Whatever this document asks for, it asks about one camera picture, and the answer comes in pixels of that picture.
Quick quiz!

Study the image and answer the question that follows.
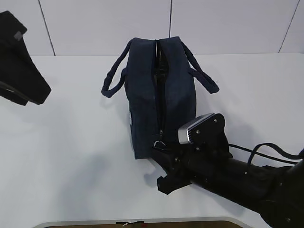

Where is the navy blue lunch bag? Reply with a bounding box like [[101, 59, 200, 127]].
[[101, 37, 219, 159]]

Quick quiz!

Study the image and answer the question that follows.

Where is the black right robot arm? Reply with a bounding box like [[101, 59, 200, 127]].
[[152, 143, 304, 228]]

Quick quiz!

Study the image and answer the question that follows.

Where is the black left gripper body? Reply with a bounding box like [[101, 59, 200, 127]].
[[0, 10, 51, 106]]

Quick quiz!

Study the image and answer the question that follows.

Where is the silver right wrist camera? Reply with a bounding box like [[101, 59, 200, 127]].
[[178, 113, 225, 145]]

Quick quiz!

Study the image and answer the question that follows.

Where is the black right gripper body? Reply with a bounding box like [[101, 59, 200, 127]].
[[152, 140, 232, 195]]

